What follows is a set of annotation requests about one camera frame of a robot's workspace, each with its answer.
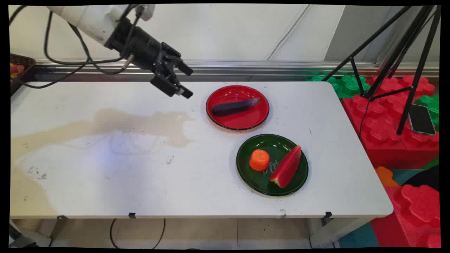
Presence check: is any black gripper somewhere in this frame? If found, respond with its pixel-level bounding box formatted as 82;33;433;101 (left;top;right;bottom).
105;17;194;99

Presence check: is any purple toy eggplant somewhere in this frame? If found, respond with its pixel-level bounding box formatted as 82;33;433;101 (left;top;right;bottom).
212;97;261;117

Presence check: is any red plate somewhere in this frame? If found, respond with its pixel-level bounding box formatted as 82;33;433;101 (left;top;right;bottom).
206;85;270;131

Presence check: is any orange toy carrot piece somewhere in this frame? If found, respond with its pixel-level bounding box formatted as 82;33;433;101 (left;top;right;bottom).
249;149;270;172

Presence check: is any dark green plate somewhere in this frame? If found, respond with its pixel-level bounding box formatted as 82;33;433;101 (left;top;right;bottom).
236;134;309;197

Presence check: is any toy watermelon slice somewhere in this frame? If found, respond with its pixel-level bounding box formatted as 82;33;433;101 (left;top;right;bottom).
270;145;302;188

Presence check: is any dark woven basket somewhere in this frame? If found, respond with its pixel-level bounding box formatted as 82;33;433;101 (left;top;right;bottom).
10;53;36;96

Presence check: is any red and yellow toy food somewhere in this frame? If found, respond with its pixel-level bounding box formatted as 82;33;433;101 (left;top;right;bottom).
10;63;25;79

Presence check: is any green foam block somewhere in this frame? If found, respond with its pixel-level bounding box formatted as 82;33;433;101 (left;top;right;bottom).
305;73;372;99
414;94;440;131

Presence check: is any large red foam block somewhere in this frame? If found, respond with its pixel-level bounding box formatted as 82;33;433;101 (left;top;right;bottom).
341;74;440;169

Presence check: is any white table leg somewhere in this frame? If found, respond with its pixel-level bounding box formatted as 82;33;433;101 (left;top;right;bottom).
309;217;375;248

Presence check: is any orange foam block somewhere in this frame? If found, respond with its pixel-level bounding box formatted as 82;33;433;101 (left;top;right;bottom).
374;166;400;187

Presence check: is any black tripod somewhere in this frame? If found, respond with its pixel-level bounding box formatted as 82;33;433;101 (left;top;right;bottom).
321;5;442;136

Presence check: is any teal foam mat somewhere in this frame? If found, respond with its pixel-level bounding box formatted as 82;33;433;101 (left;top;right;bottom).
338;221;381;248

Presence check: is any black smartphone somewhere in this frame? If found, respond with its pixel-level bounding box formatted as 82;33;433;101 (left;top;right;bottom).
407;104;437;136

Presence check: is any red foam block with knobs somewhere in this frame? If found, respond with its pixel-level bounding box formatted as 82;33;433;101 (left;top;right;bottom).
370;184;442;248

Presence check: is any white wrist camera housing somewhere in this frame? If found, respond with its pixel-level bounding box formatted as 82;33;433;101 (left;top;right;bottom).
135;4;156;21

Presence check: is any aluminium wall rail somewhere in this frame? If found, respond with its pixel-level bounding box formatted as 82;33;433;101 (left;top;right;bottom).
34;59;440;78

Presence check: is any black looping cable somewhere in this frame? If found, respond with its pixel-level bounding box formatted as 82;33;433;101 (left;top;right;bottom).
44;11;141;66

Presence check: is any black cable under table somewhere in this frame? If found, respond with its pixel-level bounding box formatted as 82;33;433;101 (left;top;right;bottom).
109;218;166;249

